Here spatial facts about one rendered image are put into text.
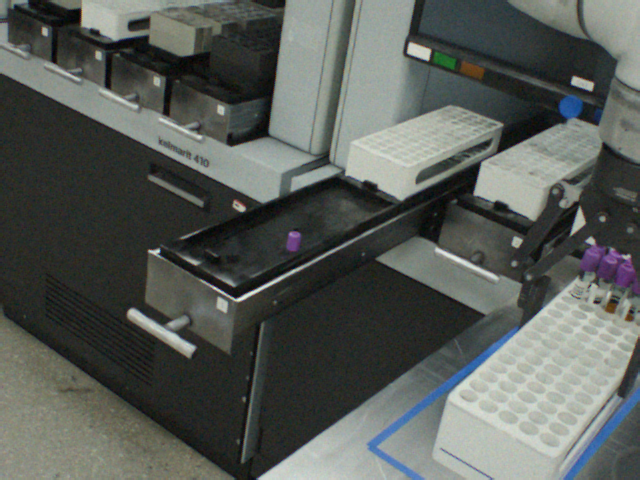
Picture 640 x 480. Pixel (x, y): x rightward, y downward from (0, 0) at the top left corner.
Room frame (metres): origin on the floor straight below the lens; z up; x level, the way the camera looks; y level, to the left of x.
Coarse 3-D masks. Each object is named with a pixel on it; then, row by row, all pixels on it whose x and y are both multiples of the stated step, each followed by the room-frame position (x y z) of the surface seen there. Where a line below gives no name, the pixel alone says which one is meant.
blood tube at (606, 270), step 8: (608, 256) 0.79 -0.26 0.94; (600, 264) 0.79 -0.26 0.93; (608, 264) 0.78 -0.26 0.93; (616, 264) 0.78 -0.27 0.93; (600, 272) 0.78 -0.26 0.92; (608, 272) 0.78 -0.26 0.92; (600, 280) 0.78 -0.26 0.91; (608, 280) 0.78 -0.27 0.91; (592, 288) 0.79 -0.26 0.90; (600, 288) 0.78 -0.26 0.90; (592, 296) 0.78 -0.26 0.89; (600, 296) 0.78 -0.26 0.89; (592, 304) 0.78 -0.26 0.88
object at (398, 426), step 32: (480, 320) 0.81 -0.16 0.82; (512, 320) 0.83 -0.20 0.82; (448, 352) 0.74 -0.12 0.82; (480, 352) 0.75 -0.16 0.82; (416, 384) 0.68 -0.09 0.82; (448, 384) 0.69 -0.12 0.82; (352, 416) 0.62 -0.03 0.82; (384, 416) 0.62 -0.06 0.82; (416, 416) 0.63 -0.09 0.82; (320, 448) 0.57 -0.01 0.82; (352, 448) 0.58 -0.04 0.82; (384, 448) 0.58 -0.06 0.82; (416, 448) 0.59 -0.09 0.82; (608, 448) 0.64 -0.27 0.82
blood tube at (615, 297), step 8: (624, 264) 0.78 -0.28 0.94; (624, 272) 0.77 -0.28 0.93; (632, 272) 0.77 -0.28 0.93; (616, 280) 0.77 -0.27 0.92; (624, 280) 0.77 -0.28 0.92; (616, 288) 0.77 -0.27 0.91; (624, 288) 0.77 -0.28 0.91; (616, 296) 0.77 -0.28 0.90; (608, 304) 0.78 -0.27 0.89; (616, 304) 0.77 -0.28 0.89; (608, 312) 0.77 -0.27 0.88; (616, 312) 0.77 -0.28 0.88
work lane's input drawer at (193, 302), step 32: (320, 192) 1.10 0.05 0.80; (352, 192) 1.11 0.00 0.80; (448, 192) 1.18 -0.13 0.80; (224, 224) 0.94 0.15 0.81; (256, 224) 0.97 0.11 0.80; (288, 224) 0.99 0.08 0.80; (320, 224) 1.00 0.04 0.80; (352, 224) 1.02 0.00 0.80; (384, 224) 1.03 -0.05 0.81; (416, 224) 1.11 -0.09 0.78; (160, 256) 0.85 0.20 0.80; (192, 256) 0.84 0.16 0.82; (224, 256) 0.88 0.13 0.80; (256, 256) 0.89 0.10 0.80; (288, 256) 0.91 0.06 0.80; (320, 256) 0.92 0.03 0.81; (352, 256) 0.97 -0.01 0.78; (160, 288) 0.84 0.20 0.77; (192, 288) 0.82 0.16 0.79; (224, 288) 0.80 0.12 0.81; (256, 288) 0.82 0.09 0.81; (288, 288) 0.86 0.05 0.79; (320, 288) 0.92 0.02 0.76; (192, 320) 0.81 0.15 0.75; (224, 320) 0.79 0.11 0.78; (256, 320) 0.82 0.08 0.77; (192, 352) 0.76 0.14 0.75
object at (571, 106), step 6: (570, 96) 1.13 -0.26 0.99; (576, 96) 1.13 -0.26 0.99; (564, 102) 1.13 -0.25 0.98; (570, 102) 1.12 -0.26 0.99; (576, 102) 1.12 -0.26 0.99; (582, 102) 1.13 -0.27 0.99; (564, 108) 1.13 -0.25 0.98; (570, 108) 1.12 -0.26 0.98; (576, 108) 1.12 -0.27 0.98; (582, 108) 1.12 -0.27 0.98; (564, 114) 1.13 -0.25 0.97; (570, 114) 1.12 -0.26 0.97; (576, 114) 1.12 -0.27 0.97
